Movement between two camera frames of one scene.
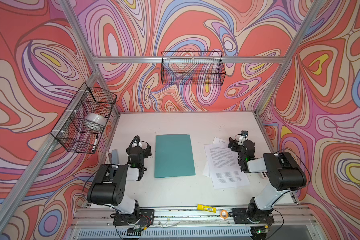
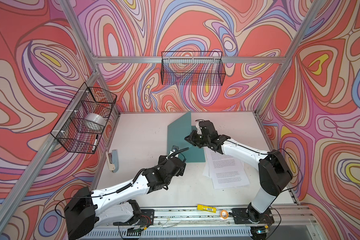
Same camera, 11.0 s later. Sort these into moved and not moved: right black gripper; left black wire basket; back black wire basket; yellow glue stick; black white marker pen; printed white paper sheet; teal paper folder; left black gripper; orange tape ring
Moved: left black gripper; teal paper folder; right black gripper
Not moved: yellow glue stick; back black wire basket; black white marker pen; orange tape ring; left black wire basket; printed white paper sheet
